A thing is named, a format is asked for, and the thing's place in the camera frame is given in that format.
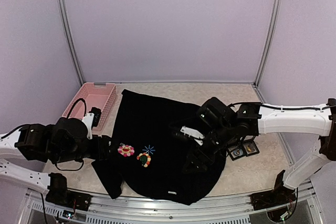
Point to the black display box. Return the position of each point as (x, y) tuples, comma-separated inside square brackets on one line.
[(250, 148), (236, 152)]

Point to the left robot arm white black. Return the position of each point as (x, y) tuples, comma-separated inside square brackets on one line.
[(67, 140)]

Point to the black display box left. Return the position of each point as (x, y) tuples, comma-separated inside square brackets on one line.
[(236, 152)]

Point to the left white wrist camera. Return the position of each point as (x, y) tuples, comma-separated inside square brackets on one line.
[(91, 120)]

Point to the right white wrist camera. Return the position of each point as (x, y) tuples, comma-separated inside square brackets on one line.
[(187, 134)]

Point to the pink plastic basket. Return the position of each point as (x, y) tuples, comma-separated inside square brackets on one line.
[(102, 97)]

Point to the left aluminium frame post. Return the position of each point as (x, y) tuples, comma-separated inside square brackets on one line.
[(70, 41)]

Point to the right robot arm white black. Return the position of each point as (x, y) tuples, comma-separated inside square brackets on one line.
[(229, 128)]

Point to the black t-shirt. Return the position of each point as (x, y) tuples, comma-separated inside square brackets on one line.
[(146, 120)]

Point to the aluminium frame post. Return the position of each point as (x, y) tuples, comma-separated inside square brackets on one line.
[(70, 41), (267, 46)]

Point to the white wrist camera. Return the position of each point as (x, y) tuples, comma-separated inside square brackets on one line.
[(91, 120), (187, 134)]

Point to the black display box right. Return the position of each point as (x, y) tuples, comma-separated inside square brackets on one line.
[(250, 148)]

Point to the right aluminium frame post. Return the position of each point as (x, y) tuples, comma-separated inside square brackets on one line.
[(267, 46)]

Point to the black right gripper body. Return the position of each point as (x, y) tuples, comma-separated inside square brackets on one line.
[(210, 154)]

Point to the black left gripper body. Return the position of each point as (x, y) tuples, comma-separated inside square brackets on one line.
[(99, 152)]

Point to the front aluminium rail base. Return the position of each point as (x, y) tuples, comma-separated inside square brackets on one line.
[(236, 208)]

